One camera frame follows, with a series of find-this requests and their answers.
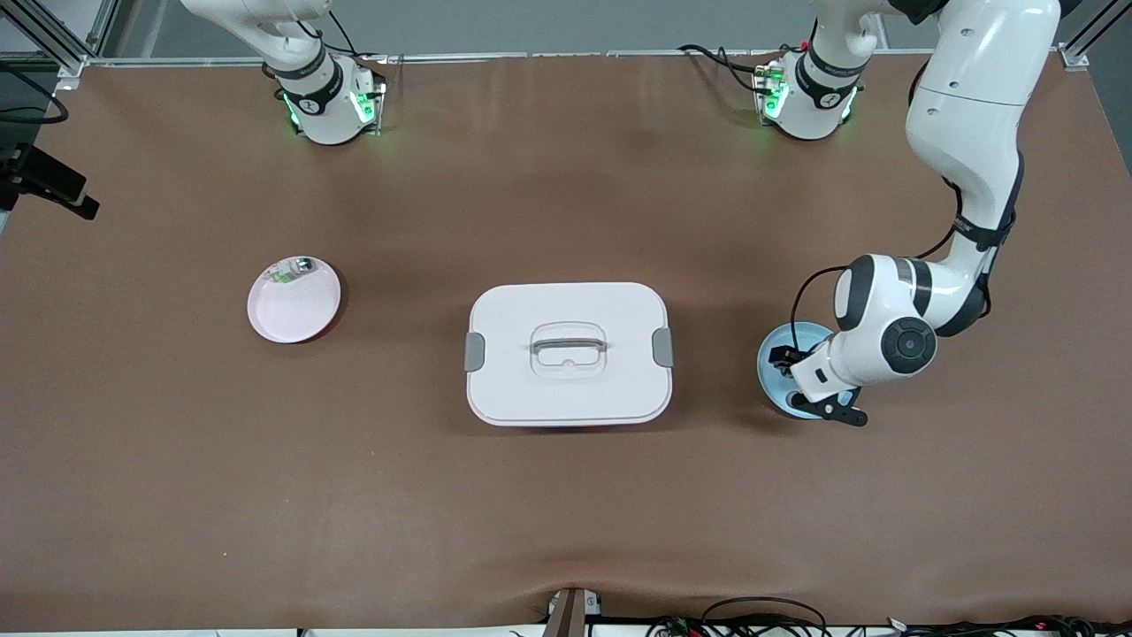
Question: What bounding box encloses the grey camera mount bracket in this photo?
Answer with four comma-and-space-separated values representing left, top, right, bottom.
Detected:
541, 587, 604, 637

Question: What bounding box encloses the aluminium frame post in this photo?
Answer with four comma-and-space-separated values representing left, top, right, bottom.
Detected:
0, 0, 125, 91
1057, 0, 1132, 72

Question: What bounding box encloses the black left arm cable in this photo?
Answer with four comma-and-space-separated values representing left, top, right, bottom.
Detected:
789, 53, 1027, 355

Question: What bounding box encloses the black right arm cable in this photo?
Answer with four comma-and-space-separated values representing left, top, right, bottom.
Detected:
0, 62, 71, 125

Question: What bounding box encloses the black looped cable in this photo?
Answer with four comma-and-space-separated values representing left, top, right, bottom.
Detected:
701, 596, 830, 637

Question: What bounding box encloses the black cable bundle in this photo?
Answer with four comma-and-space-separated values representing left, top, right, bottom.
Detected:
884, 614, 1132, 637

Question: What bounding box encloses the black left base cable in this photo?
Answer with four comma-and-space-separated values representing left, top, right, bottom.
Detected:
677, 42, 779, 94

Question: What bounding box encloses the white lidded container with handle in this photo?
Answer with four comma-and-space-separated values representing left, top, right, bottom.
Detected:
464, 282, 675, 428

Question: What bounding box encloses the aluminium table edge rail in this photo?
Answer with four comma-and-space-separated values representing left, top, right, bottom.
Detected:
84, 46, 1090, 70

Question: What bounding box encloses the black right base cable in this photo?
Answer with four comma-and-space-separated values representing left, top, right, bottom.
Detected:
301, 9, 390, 63

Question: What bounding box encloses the brown table cover mat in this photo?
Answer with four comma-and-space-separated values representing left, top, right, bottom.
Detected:
0, 55, 1132, 631

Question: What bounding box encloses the pink round plate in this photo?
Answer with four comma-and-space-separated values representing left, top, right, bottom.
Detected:
247, 256, 342, 344

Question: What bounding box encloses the black base cable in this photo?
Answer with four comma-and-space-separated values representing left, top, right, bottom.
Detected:
301, 9, 390, 63
677, 42, 779, 94

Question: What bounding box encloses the light blue round plate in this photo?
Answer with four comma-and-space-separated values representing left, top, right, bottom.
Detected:
756, 322, 859, 421

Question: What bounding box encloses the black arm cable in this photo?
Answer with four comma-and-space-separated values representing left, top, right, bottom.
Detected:
0, 62, 71, 125
789, 53, 1027, 355

